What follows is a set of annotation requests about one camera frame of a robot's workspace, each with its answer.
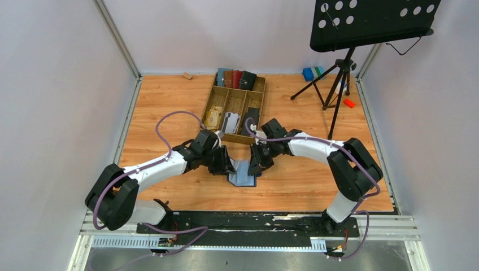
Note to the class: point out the black card holder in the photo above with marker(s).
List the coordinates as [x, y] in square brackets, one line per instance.
[247, 80]

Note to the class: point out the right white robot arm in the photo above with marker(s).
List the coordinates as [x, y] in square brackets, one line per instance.
[354, 170]

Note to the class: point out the white cards pile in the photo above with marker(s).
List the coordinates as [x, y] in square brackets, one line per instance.
[230, 123]

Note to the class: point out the black cards pile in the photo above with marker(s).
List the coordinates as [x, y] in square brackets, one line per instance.
[253, 113]

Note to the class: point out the white slotted cable duct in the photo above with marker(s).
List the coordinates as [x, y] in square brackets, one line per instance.
[217, 240]

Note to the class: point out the red card holder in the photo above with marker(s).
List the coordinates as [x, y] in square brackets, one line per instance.
[236, 79]

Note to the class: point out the dark blue card holder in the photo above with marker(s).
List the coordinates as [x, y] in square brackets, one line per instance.
[241, 178]

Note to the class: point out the teal card holder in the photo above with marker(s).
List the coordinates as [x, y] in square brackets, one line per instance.
[219, 77]

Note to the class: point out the gold cards pile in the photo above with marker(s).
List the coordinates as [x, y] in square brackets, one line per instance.
[213, 117]

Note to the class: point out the blue green block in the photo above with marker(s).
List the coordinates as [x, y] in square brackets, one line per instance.
[311, 73]

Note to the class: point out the woven wicker tray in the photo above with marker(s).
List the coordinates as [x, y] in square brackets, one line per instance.
[236, 101]

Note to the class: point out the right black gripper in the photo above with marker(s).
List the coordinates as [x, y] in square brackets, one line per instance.
[256, 161]

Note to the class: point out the red block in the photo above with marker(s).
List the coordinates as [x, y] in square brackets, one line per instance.
[349, 103]

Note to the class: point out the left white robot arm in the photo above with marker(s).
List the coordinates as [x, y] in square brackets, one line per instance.
[114, 196]

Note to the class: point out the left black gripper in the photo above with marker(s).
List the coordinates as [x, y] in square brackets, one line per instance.
[223, 162]

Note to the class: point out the brown card holder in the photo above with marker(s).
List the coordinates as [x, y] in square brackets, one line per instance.
[228, 78]

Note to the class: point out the black music stand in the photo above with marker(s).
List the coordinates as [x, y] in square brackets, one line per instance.
[339, 25]

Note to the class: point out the small wooden block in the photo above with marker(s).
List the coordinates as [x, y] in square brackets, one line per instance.
[187, 75]

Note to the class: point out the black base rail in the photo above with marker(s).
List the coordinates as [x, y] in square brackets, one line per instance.
[310, 224]

